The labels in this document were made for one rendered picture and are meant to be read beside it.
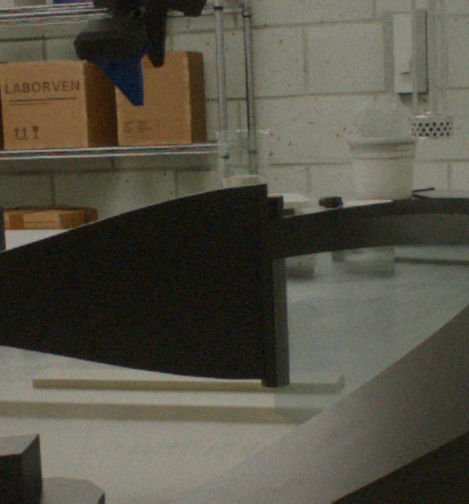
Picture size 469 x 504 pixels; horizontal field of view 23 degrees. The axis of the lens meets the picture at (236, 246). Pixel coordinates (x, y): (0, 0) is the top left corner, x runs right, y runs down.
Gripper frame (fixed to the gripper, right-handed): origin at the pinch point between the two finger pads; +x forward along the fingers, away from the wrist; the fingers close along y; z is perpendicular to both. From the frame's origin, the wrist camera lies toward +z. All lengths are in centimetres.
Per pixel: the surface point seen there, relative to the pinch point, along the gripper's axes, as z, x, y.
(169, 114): -66, 110, 193
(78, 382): 28, -32, -84
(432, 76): 25, 28, 48
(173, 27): -73, 101, 238
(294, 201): 11.1, 23.1, 8.0
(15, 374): -1.8, 7.9, -38.6
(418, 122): 22, 33, 43
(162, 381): 29, -32, -84
